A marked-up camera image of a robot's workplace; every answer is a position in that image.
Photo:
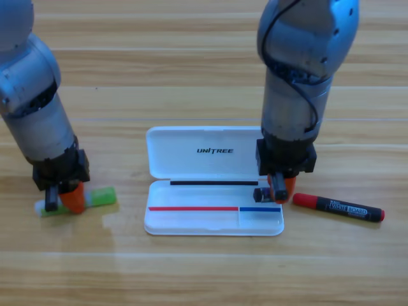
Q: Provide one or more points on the red black whiteboard marker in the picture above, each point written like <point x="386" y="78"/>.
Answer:
<point x="338" y="207"/>

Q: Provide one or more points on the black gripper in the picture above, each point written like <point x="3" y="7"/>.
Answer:
<point x="60" y="169"/>
<point x="287" y="159"/>

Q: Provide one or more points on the dark blue eraser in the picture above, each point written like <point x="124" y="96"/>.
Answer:
<point x="263" y="195"/>

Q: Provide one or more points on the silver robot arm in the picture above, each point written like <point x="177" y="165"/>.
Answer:
<point x="287" y="105"/>
<point x="41" y="127"/>

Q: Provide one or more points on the green glue stick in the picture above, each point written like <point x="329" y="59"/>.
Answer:
<point x="102" y="196"/>

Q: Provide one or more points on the white Unitree pencil case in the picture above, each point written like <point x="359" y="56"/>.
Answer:
<point x="191" y="159"/>

